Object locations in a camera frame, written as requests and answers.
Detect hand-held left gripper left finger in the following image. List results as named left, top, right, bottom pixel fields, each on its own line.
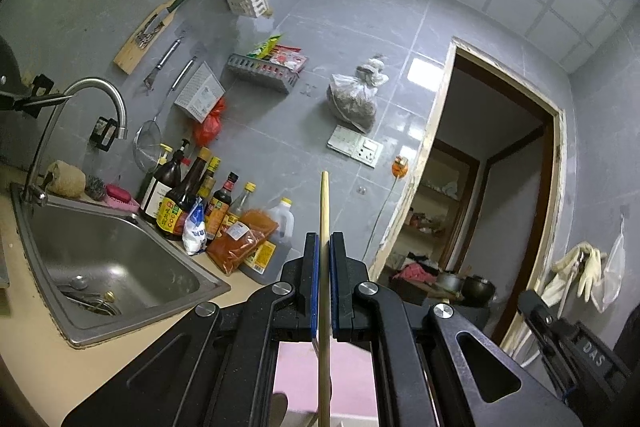
left=60, top=232, right=321, bottom=427

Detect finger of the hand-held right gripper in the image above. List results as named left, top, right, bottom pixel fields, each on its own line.
left=516, top=289, right=573, bottom=400

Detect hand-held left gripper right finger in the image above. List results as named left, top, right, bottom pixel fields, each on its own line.
left=330, top=232, right=583, bottom=427

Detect wooden chopstick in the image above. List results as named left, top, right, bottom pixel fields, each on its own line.
left=318, top=171, right=331, bottom=427

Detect black pot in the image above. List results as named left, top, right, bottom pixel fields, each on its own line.
left=460, top=275, right=497, bottom=307

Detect large oil jug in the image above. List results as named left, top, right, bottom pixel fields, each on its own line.
left=240, top=198, right=297, bottom=286

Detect pink cloth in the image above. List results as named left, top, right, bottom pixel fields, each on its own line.
left=394, top=264, right=436, bottom=283

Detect orange spice packet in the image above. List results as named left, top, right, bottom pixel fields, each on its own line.
left=206, top=208, right=280, bottom=277

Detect clear plastic bag on hook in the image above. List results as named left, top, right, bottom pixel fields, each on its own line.
left=590, top=207, right=627, bottom=313

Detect pink floral tablecloth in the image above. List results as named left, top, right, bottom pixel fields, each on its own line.
left=272, top=341, right=378, bottom=423

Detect silver pot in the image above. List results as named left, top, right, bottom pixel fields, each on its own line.
left=436, top=272, right=464, bottom=293

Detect yellow cap clear bottle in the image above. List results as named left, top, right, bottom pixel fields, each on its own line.
left=227, top=182, right=257, bottom=229

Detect red cap sauce bottle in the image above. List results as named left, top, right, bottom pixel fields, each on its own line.
left=205, top=172, right=240, bottom=241

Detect white salt bag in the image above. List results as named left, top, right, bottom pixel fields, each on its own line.
left=181, top=197, right=209, bottom=256

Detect wooden shelf unit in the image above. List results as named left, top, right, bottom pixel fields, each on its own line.
left=400, top=177, right=467, bottom=254

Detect yellow cap dark bottle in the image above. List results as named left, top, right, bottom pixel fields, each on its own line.
left=197, top=156, right=222, bottom=204

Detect dark soy sauce bottle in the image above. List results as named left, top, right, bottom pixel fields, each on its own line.
left=156, top=147, right=213, bottom=242

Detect brown pump bottle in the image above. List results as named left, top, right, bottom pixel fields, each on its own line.
left=141, top=139, right=194, bottom=226

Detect plastic bag of dried goods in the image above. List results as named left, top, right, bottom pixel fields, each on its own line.
left=327, top=56, right=390, bottom=132

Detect red plastic bag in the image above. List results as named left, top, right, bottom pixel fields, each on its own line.
left=193, top=97, right=227, bottom=148

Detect stainless steel sink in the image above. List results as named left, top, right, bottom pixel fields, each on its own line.
left=10, top=184, right=232, bottom=349

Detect pink soap dish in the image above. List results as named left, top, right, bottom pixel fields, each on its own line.
left=104, top=184, right=141, bottom=213

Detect metal mesh strainer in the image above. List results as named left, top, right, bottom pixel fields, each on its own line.
left=132, top=59, right=196, bottom=171

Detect colourful snack packets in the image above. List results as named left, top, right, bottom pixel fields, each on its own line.
left=247, top=34, right=308, bottom=72

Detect steel scourer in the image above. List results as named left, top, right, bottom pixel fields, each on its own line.
left=85, top=176, right=109, bottom=202

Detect hanging metal peeler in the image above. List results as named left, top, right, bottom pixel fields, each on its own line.
left=144, top=38, right=184, bottom=90

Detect loofah sponge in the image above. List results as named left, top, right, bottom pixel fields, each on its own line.
left=46, top=160, right=87, bottom=199

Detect metal faucet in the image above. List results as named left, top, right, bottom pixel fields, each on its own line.
left=25, top=78, right=126, bottom=204

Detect wooden knife board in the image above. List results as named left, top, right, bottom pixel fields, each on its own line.
left=114, top=0, right=206, bottom=75

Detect white cable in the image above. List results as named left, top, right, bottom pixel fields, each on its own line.
left=362, top=176, right=402, bottom=264

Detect wooden door frame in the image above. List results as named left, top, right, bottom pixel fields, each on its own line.
left=367, top=37, right=566, bottom=354

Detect white wall socket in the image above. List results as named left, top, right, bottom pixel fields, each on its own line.
left=356, top=138, right=384, bottom=168

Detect grey wall shelf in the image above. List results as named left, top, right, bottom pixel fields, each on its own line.
left=226, top=53, right=299, bottom=94

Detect white wall box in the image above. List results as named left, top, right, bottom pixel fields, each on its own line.
left=173, top=62, right=226, bottom=124

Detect black wall socket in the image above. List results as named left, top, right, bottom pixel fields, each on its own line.
left=91, top=116, right=119, bottom=152

